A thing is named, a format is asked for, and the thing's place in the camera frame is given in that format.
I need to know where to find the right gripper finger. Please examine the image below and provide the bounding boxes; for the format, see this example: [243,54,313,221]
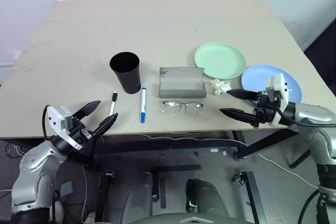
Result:
[226,89,261,101]
[219,108,257,125]

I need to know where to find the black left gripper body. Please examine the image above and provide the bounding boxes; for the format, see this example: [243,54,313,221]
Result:
[67,115,100,148]

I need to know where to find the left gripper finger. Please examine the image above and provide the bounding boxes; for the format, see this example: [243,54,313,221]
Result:
[92,112,119,138]
[72,100,102,123]

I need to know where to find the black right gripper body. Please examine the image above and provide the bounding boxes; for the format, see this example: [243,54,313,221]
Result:
[251,91,280,130]

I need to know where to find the white marker with black cap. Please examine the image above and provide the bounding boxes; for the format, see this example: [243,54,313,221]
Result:
[109,92,119,116]

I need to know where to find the blue plate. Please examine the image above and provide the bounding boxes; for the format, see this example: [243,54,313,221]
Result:
[240,64,303,105]

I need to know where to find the white tissue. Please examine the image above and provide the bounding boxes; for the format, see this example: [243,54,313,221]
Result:
[209,79,232,95]

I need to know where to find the grey glasses case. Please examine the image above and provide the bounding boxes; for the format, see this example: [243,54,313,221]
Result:
[159,66,207,99]

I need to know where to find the clear-framed glasses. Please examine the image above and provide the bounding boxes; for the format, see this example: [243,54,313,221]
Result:
[161,100,205,116]

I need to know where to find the white marker with blue cap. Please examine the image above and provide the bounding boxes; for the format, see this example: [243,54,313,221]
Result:
[140,87,148,124]

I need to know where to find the green plate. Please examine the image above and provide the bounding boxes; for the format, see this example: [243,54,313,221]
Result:
[194,41,247,80]

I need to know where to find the black plastic cup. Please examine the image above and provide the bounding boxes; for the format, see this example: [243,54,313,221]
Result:
[109,51,141,94]

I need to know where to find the small grey box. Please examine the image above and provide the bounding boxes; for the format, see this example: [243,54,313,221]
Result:
[60,181,76,197]

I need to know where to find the black stand base bar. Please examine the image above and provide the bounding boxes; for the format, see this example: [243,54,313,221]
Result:
[234,171,266,224]
[94,168,117,223]

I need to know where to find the grey left robot leg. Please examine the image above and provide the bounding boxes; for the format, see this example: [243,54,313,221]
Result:
[125,171,155,219]

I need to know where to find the grey robot leg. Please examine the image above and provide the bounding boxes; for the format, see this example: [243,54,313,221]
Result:
[125,171,155,219]
[185,178,229,217]

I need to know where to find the dark brown cabinet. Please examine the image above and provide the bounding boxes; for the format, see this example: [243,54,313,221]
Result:
[304,16,336,83]

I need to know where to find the grey right robot leg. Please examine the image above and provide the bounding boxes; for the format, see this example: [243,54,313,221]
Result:
[185,178,229,217]

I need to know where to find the narrow flat black strip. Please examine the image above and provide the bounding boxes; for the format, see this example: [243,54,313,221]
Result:
[159,176,167,209]

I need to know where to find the grey robot torso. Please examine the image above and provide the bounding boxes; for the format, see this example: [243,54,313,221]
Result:
[128,212,254,224]

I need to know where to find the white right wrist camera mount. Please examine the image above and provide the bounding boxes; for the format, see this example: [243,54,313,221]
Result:
[265,72,289,126]

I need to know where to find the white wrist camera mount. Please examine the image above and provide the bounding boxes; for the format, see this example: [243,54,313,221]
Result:
[43,105,82,151]
[265,72,289,126]

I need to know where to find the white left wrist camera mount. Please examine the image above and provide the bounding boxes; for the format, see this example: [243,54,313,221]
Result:
[43,105,82,151]

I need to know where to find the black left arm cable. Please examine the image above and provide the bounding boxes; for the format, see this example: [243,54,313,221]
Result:
[41,104,54,141]

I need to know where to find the long white cable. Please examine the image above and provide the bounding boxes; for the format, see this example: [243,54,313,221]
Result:
[138,132,320,189]

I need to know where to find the black table frame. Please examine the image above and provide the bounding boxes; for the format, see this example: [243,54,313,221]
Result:
[65,128,312,169]

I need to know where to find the white wire bundle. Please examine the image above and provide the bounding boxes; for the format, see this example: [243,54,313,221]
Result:
[4,141,30,159]

